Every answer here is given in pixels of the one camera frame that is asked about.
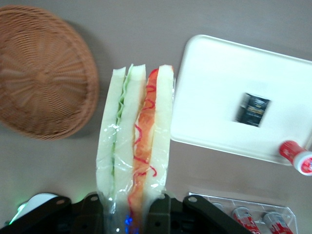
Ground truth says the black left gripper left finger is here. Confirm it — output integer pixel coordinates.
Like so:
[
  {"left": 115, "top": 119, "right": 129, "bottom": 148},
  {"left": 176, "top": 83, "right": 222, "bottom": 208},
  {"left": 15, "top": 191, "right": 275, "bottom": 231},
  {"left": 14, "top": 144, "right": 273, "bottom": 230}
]
[{"left": 81, "top": 192, "right": 106, "bottom": 234}]

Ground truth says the red and white can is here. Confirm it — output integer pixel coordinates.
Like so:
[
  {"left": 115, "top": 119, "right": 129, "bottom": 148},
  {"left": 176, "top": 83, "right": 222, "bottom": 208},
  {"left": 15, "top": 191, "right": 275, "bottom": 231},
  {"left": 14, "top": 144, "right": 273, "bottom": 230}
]
[
  {"left": 232, "top": 206, "right": 260, "bottom": 234},
  {"left": 262, "top": 211, "right": 291, "bottom": 234}
]

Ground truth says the plastic-wrapped white bread sandwich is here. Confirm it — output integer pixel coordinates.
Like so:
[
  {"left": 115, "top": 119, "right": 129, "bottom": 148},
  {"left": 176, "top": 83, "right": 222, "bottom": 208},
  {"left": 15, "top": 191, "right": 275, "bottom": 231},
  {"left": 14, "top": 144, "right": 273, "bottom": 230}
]
[{"left": 96, "top": 63, "right": 176, "bottom": 234}]

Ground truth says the clear acrylic can holder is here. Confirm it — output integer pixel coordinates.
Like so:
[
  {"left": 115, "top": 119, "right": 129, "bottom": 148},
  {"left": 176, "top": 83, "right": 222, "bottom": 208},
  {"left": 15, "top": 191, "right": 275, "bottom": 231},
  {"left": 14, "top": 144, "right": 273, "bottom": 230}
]
[{"left": 187, "top": 192, "right": 297, "bottom": 234}]

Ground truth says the red and white bottle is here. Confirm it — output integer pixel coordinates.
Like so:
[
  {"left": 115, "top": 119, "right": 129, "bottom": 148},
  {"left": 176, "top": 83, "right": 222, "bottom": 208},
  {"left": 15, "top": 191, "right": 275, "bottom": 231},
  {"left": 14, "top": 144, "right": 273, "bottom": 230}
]
[{"left": 279, "top": 139, "right": 312, "bottom": 176}]

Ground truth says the white rectangular plastic tray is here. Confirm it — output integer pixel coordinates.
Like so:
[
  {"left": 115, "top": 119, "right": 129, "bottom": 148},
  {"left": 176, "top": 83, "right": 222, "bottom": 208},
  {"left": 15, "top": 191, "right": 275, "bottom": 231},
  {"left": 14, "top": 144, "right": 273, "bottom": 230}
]
[{"left": 170, "top": 34, "right": 312, "bottom": 166}]

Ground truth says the round brown wicker basket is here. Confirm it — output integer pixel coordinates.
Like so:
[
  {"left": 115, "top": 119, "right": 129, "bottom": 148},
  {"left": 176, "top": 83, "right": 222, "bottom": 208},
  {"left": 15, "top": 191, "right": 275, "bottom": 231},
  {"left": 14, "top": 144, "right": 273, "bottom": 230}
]
[{"left": 0, "top": 4, "right": 100, "bottom": 141}]

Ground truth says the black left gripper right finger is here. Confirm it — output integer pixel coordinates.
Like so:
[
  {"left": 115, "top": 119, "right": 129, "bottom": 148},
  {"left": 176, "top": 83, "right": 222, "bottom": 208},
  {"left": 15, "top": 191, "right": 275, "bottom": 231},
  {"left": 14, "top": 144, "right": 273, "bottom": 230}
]
[{"left": 147, "top": 192, "right": 171, "bottom": 234}]

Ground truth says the small black packet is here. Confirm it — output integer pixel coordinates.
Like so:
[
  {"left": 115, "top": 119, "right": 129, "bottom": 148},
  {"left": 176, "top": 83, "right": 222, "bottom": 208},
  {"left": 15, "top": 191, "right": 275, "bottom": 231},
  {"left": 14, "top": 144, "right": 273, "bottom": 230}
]
[{"left": 235, "top": 92, "right": 273, "bottom": 128}]

